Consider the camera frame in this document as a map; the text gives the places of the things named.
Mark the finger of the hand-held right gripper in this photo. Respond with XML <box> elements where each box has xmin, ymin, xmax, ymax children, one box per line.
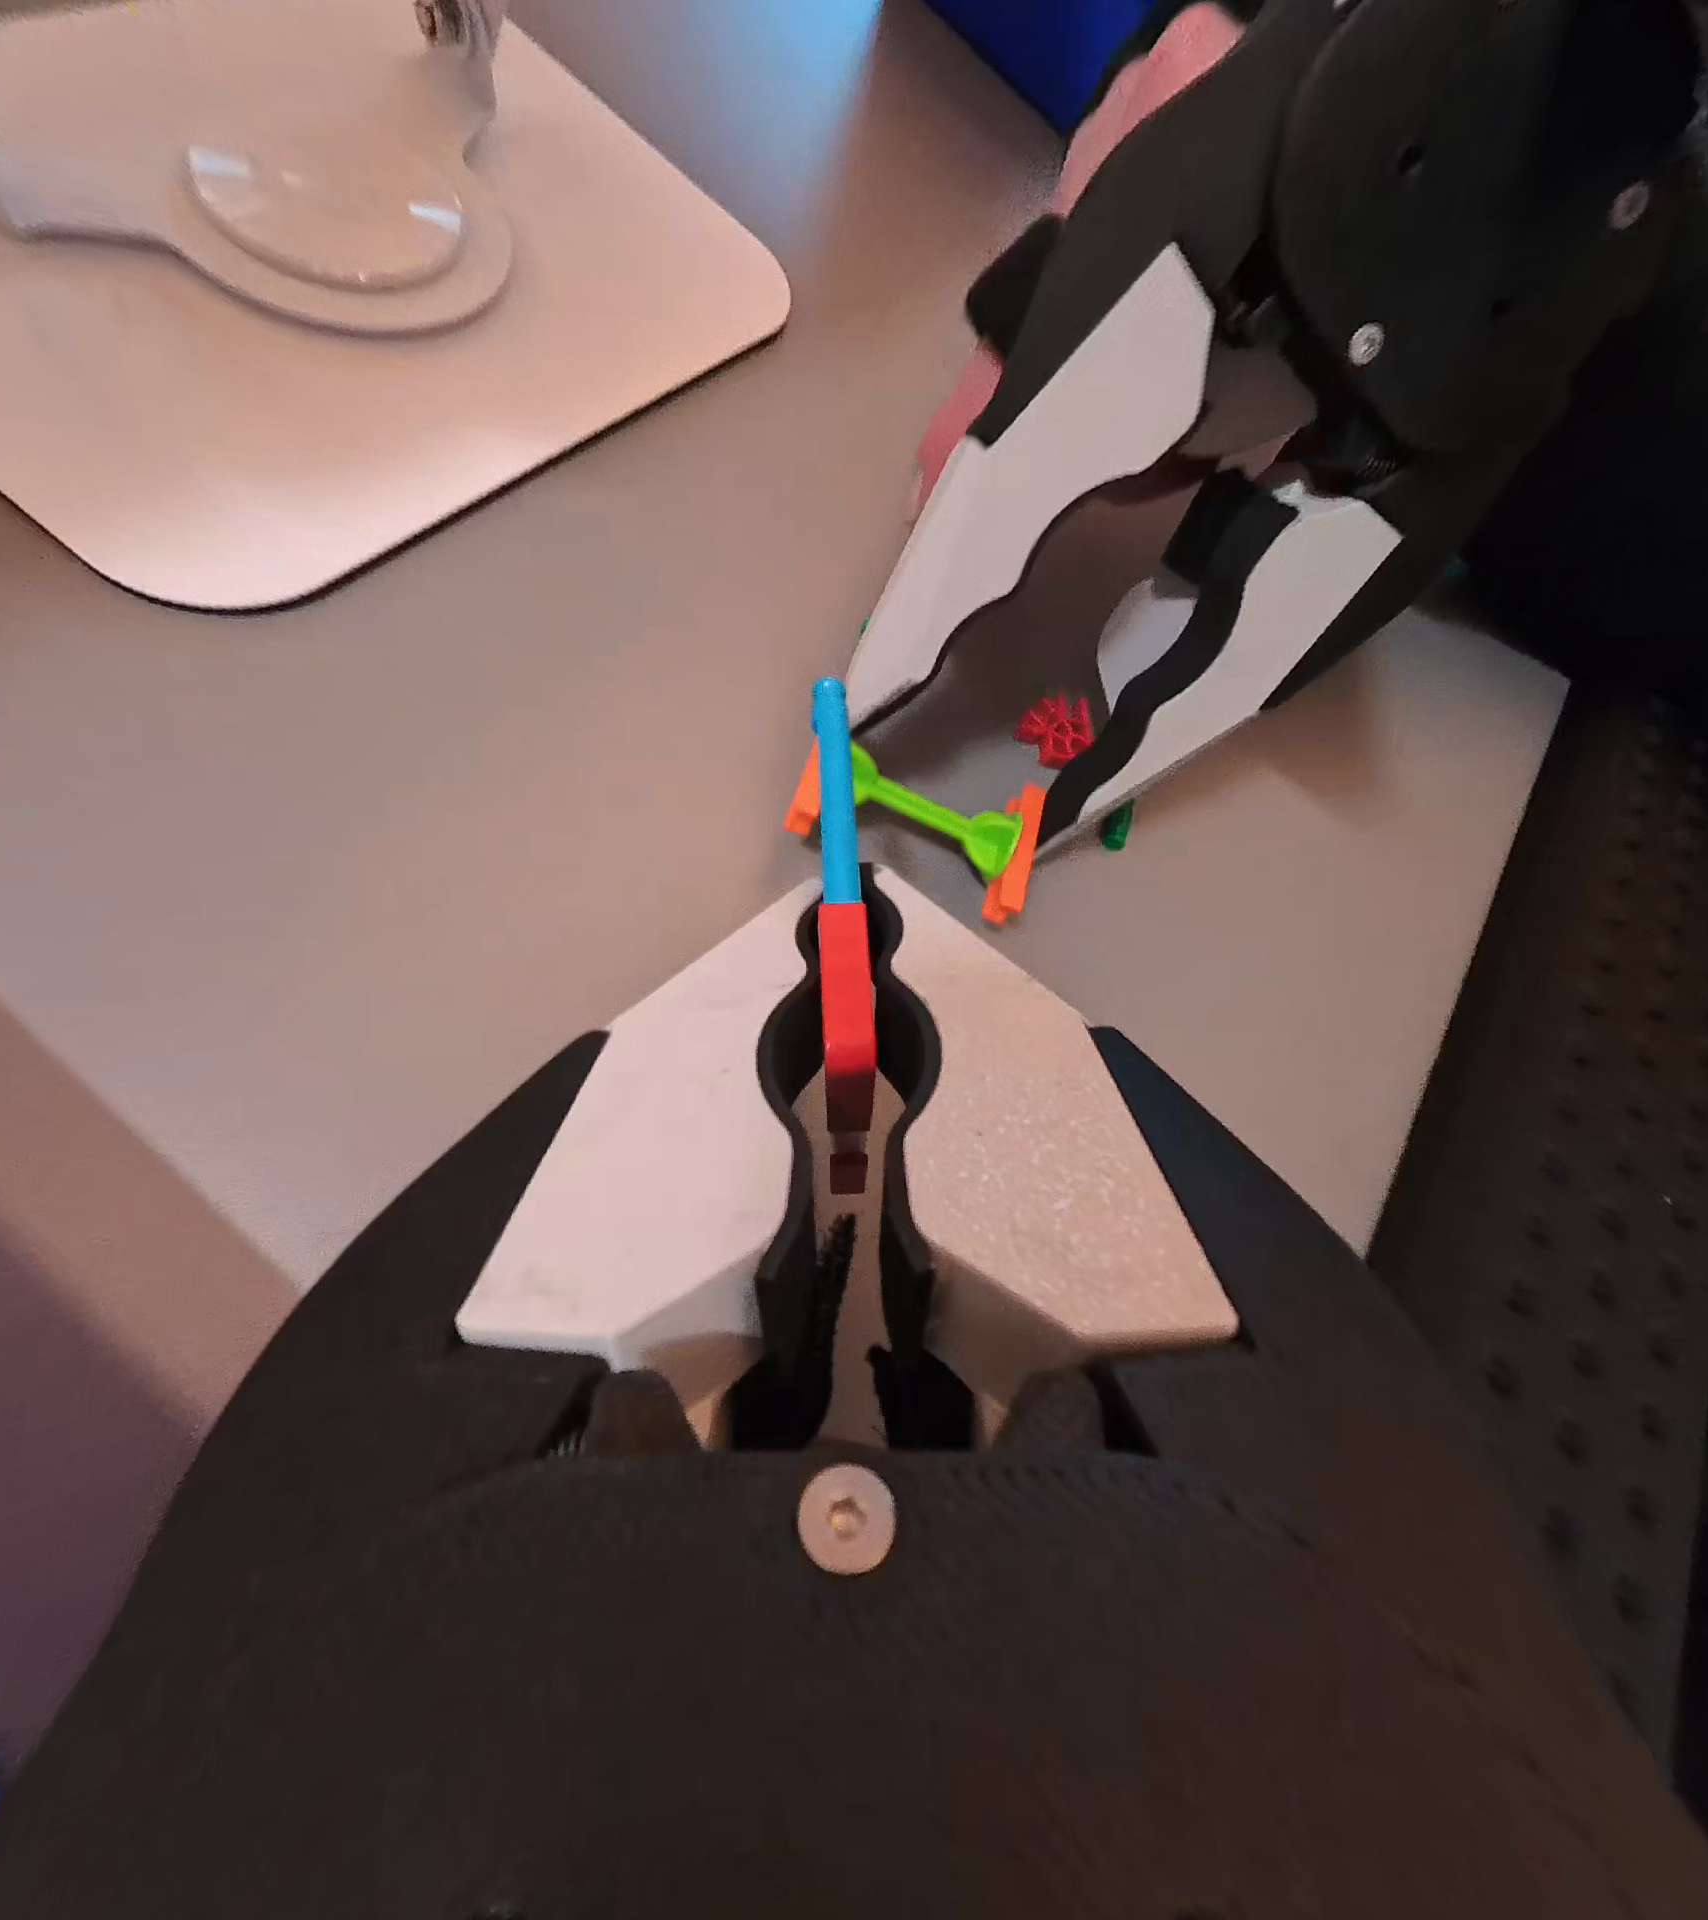
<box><xmin>1037</xmin><ymin>476</ymin><xmax>1405</xmax><ymax>863</ymax></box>
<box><xmin>841</xmin><ymin>243</ymin><xmax>1219</xmax><ymax>728</ymax></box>

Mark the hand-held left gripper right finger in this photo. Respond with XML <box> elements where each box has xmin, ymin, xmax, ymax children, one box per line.
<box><xmin>868</xmin><ymin>866</ymin><xmax>1242</xmax><ymax>1449</ymax></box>

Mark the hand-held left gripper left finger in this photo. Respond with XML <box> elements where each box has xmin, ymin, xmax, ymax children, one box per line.
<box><xmin>456</xmin><ymin>876</ymin><xmax>856</xmax><ymax>1449</ymax></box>

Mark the lime green spool rod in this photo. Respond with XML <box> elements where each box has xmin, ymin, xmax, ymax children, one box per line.
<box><xmin>848</xmin><ymin>744</ymin><xmax>1026</xmax><ymax>881</ymax></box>

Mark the teal plastic panel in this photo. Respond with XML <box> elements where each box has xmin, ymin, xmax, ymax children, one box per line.
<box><xmin>810</xmin><ymin>678</ymin><xmax>865</xmax><ymax>911</ymax></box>

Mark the plain blue plastic bin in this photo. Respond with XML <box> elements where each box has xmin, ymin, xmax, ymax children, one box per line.
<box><xmin>925</xmin><ymin>0</ymin><xmax>1147</xmax><ymax>140</ymax></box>

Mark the black perforated board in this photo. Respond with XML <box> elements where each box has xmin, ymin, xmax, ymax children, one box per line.
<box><xmin>1370</xmin><ymin>682</ymin><xmax>1708</xmax><ymax>1772</ymax></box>

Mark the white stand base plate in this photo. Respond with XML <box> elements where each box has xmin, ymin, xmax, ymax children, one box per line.
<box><xmin>0</xmin><ymin>0</ymin><xmax>794</xmax><ymax>614</ymax></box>

